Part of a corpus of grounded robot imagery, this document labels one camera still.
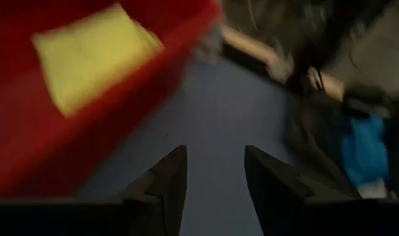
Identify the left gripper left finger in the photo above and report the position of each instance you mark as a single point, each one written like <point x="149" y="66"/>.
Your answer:
<point x="166" y="196"/>

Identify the yellow garment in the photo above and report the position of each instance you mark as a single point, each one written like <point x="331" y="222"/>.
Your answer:
<point x="94" y="55"/>

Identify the black aluminium table frame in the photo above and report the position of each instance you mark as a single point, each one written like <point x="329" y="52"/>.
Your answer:
<point x="242" y="58"/>

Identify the blue table mat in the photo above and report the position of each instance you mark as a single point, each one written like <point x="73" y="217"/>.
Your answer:
<point x="219" y="114"/>

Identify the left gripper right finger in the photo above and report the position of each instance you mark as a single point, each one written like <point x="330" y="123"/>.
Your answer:
<point x="278" y="196"/>

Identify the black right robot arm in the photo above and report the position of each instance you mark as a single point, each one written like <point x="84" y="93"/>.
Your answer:
<point x="311" y="55"/>

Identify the white garment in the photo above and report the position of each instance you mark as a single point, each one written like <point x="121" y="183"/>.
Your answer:
<point x="373" y="189"/>

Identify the bright blue garment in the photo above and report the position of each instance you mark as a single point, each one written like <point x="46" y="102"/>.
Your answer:
<point x="365" y="150"/>

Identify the red plastic laundry bin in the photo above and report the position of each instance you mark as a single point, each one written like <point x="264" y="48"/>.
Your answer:
<point x="22" y="137"/>

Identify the dark grey garment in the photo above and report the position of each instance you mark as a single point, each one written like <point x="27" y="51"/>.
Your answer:
<point x="317" y="147"/>

